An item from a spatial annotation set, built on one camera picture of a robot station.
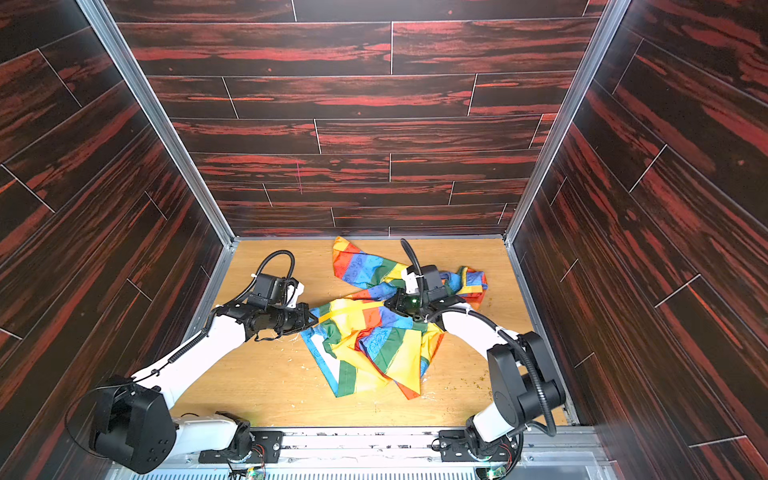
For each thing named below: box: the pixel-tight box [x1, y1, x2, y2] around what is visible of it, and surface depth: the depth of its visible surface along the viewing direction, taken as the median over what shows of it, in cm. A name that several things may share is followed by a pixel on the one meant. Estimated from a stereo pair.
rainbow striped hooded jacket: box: [300, 237, 488, 399], surface depth 90 cm
